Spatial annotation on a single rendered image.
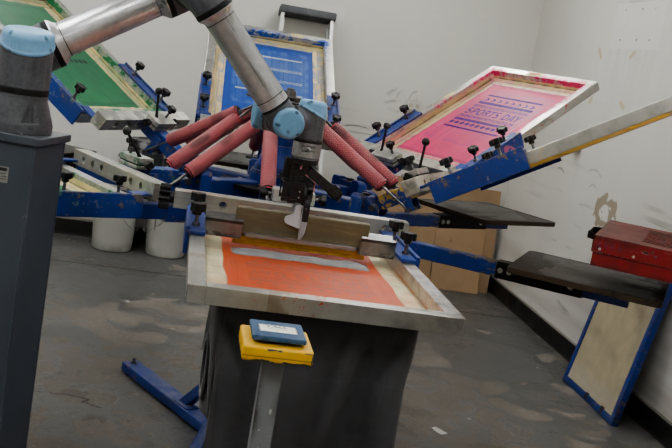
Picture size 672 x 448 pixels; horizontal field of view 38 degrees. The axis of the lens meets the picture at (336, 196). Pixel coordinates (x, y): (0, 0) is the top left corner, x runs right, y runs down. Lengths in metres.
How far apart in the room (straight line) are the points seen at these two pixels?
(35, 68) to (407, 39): 4.76
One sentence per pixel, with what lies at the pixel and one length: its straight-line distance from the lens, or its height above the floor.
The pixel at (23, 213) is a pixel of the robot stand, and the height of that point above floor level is 1.03.
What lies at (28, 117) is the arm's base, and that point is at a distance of 2.24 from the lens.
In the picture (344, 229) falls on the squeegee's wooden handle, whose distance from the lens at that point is 2.56.
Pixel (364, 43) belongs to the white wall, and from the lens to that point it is 6.72.
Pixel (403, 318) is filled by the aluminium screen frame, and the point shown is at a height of 0.97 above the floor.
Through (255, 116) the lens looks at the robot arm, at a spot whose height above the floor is 1.30.
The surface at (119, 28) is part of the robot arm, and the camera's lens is 2.40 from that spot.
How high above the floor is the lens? 1.48
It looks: 8 degrees down
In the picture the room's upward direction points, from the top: 10 degrees clockwise
